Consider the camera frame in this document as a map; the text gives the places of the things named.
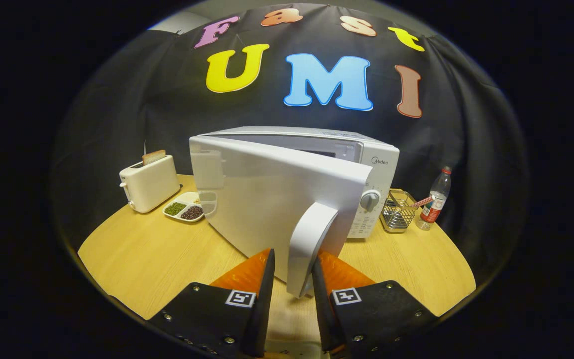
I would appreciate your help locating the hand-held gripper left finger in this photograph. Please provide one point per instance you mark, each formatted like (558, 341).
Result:
(262, 309)

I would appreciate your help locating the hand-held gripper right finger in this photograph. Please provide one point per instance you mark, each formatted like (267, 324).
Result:
(323, 314)

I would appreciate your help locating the white microwave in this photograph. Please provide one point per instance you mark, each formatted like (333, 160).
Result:
(267, 199)

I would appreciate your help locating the white speckled tray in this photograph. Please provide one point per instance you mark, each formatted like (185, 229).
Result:
(292, 350)

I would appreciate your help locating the white divided bean dish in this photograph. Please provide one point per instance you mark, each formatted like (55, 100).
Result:
(182, 207)

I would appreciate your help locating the pink striped straw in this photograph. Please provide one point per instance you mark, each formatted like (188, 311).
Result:
(422, 202)

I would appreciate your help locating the clear red label water bottle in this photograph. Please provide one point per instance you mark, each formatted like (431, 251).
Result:
(436, 199)

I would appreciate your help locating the white toaster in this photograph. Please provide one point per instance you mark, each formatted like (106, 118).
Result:
(150, 184)

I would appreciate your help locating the toast slice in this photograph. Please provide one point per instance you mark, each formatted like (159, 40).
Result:
(153, 156)

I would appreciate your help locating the black backdrop cloth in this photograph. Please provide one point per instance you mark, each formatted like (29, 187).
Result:
(117, 109)

